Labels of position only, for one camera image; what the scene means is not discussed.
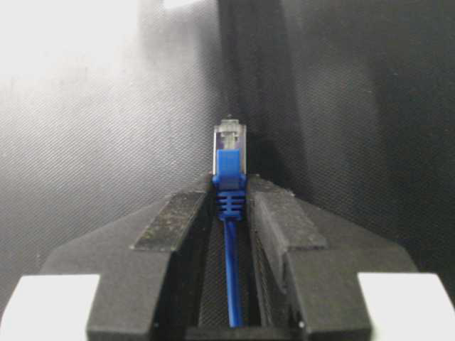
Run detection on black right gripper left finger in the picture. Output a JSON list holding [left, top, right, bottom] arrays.
[[41, 175, 214, 340]]

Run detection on blue LAN cable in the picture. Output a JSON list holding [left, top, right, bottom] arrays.
[[211, 114, 248, 328]]

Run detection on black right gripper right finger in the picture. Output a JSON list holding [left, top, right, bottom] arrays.
[[247, 175, 417, 340]]

